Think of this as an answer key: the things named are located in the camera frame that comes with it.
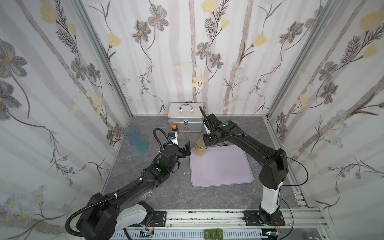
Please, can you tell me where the amber drinking glass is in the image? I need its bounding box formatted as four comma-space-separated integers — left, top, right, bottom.
195, 137, 209, 157

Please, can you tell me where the blue plastic cup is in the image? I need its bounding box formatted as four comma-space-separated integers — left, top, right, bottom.
123, 126, 148, 154

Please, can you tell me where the lilac plastic tray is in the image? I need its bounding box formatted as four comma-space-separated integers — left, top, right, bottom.
190, 146, 254, 188

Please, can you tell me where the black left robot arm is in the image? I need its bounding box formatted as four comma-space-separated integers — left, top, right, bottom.
65, 141, 191, 240

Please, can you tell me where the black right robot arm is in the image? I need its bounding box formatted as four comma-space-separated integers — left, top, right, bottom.
200, 108, 309, 226

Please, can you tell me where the brown bottle orange cap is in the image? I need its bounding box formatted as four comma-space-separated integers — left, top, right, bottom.
171, 124, 178, 133

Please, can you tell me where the silver metal first-aid case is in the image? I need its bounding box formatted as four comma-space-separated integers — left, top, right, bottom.
168, 103, 204, 133

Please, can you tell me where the clear glass front left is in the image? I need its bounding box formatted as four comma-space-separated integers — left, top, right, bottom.
141, 190, 155, 201

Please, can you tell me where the green terminal block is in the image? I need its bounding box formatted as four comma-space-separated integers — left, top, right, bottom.
204, 229, 224, 240

